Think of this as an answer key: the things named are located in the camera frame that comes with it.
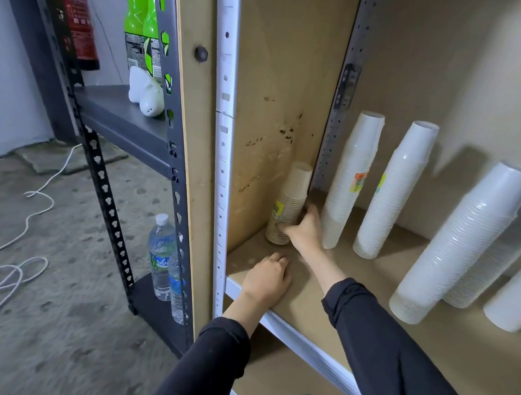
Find person's left hand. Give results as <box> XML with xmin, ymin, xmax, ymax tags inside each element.
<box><xmin>239</xmin><ymin>249</ymin><xmax>296</xmax><ymax>312</ymax></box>

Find person's right hand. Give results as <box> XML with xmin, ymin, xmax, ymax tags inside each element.
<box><xmin>273</xmin><ymin>200</ymin><xmax>338</xmax><ymax>263</ymax></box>

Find stack of beige paper cups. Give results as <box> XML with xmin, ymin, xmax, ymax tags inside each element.
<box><xmin>263</xmin><ymin>158</ymin><xmax>315</xmax><ymax>249</ymax></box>

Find white metal shelf wooden boards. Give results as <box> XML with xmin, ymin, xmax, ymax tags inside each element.
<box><xmin>117</xmin><ymin>0</ymin><xmax>521</xmax><ymax>395</ymax></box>

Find person's left forearm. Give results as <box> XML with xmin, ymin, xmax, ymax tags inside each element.
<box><xmin>141</xmin><ymin>281</ymin><xmax>272</xmax><ymax>395</ymax></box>

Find person's right forearm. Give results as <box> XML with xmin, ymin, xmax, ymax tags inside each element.
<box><xmin>284</xmin><ymin>246</ymin><xmax>521</xmax><ymax>395</ymax></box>

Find clear water bottle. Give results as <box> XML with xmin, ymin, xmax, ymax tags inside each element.
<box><xmin>140</xmin><ymin>211</ymin><xmax>183</xmax><ymax>303</ymax></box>
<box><xmin>159</xmin><ymin>249</ymin><xmax>198</xmax><ymax>326</ymax></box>

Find grey upright joint plate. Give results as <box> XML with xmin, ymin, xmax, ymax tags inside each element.
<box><xmin>333</xmin><ymin>61</ymin><xmax>363</xmax><ymax>114</ymax></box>

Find white figurine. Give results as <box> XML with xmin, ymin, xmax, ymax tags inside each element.
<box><xmin>124</xmin><ymin>65</ymin><xmax>170</xmax><ymax>120</ymax></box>

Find black metal rack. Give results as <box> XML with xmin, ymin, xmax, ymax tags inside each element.
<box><xmin>0</xmin><ymin>0</ymin><xmax>242</xmax><ymax>359</ymax></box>

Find red fire extinguisher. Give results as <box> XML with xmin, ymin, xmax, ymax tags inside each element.
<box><xmin>42</xmin><ymin>0</ymin><xmax>109</xmax><ymax>73</ymax></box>

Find white cable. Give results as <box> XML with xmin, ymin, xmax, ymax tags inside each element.
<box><xmin>0</xmin><ymin>131</ymin><xmax>85</xmax><ymax>369</ymax></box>

